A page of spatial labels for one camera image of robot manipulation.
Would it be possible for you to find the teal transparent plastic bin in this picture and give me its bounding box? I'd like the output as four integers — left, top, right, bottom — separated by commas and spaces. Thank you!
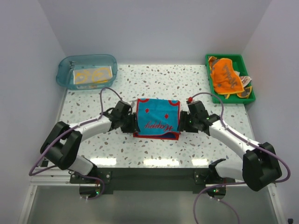
56, 54, 118, 90

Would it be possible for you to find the aluminium frame rail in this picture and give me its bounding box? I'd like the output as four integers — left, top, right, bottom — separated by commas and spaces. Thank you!
29, 158, 278, 187

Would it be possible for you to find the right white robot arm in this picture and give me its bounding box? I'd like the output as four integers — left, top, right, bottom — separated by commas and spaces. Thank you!
178, 101, 282, 191

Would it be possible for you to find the red patterned towel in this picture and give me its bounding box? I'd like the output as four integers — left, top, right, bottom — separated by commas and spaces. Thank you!
133, 98, 180, 140

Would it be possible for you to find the black metal base rail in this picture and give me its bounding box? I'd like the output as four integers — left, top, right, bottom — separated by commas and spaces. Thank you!
69, 167, 236, 196

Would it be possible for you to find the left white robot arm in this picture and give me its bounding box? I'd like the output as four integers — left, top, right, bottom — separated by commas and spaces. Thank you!
40, 100, 139, 183

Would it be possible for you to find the orange patterned towel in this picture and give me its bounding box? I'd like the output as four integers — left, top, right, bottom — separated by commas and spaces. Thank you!
208, 56, 244, 95

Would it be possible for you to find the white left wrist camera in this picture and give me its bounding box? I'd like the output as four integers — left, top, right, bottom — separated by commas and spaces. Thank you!
129, 99, 137, 108

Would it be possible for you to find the grey yellow-edged towel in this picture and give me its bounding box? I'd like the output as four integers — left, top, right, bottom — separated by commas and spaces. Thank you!
235, 76, 252, 99

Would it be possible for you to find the yellow grey patterned towel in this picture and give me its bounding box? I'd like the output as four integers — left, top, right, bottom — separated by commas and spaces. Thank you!
73, 66, 113, 85

